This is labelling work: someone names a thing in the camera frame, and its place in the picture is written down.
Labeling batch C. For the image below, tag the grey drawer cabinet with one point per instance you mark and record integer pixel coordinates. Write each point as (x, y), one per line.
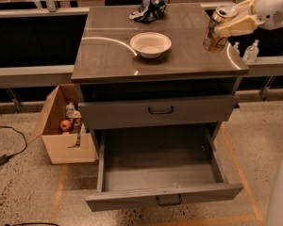
(107, 68)

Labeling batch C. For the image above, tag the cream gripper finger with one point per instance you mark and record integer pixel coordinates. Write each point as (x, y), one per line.
(239, 26)
(245, 7)

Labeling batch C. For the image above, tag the red apple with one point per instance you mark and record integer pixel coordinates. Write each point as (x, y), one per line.
(65, 126)

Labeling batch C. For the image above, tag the cardboard box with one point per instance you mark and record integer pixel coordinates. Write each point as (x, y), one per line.
(75, 146)

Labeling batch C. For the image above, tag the orange soda can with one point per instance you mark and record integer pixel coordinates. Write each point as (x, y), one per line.
(214, 43)

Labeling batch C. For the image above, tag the crumpled blue white bag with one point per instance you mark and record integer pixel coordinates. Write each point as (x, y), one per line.
(149, 11)

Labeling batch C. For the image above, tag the white bowl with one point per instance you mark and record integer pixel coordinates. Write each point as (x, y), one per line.
(150, 44)

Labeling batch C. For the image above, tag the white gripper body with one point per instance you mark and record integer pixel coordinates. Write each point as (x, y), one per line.
(271, 8)

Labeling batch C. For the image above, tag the closed grey upper drawer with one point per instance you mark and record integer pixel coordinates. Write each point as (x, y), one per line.
(157, 112)

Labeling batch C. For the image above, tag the open grey lower drawer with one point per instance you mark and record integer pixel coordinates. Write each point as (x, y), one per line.
(159, 166)

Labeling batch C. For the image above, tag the small bottle in box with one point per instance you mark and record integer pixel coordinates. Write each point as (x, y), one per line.
(70, 110)

